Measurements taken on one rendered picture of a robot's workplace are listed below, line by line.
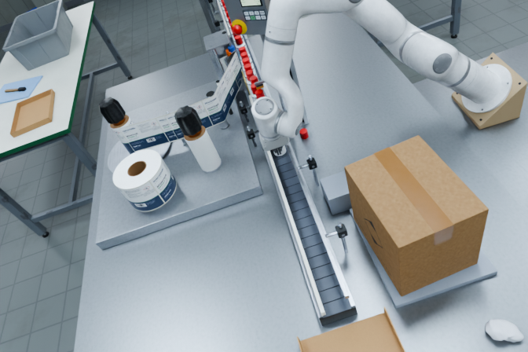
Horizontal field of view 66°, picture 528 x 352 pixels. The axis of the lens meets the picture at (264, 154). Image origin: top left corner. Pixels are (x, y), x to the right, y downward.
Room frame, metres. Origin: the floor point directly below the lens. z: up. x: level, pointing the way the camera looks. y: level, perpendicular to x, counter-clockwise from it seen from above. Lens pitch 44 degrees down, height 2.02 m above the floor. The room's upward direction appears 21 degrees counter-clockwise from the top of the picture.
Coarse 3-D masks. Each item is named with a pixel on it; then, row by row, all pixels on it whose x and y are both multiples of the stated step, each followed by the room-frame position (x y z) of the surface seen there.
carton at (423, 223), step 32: (384, 160) 0.74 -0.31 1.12; (416, 160) 0.70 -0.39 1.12; (352, 192) 0.74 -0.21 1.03; (384, 192) 0.64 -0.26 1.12; (416, 192) 0.60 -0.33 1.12; (448, 192) 0.57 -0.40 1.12; (384, 224) 0.55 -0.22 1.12; (416, 224) 0.52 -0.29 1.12; (448, 224) 0.49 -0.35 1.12; (480, 224) 0.48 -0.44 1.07; (384, 256) 0.56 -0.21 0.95; (416, 256) 0.48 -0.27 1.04; (448, 256) 0.48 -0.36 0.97; (416, 288) 0.48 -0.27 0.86
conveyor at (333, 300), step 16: (288, 160) 1.11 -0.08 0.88; (288, 176) 1.03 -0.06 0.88; (288, 192) 0.95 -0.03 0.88; (304, 208) 0.86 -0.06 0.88; (304, 224) 0.80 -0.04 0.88; (304, 240) 0.74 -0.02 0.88; (320, 240) 0.72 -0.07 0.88; (320, 256) 0.67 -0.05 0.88; (320, 272) 0.62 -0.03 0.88; (320, 288) 0.57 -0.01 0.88; (336, 288) 0.55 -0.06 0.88; (336, 304) 0.51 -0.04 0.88
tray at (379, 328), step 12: (384, 312) 0.46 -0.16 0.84; (348, 324) 0.46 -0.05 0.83; (360, 324) 0.45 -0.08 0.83; (372, 324) 0.44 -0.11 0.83; (384, 324) 0.43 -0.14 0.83; (324, 336) 0.45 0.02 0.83; (336, 336) 0.44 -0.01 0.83; (348, 336) 0.43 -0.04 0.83; (360, 336) 0.42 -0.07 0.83; (372, 336) 0.41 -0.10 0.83; (384, 336) 0.40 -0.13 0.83; (396, 336) 0.38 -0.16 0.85; (300, 348) 0.43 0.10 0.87; (312, 348) 0.44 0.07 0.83; (324, 348) 0.42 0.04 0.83; (336, 348) 0.41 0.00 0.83; (348, 348) 0.40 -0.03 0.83; (360, 348) 0.39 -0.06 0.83; (372, 348) 0.38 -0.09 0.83; (384, 348) 0.37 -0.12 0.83; (396, 348) 0.36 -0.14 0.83
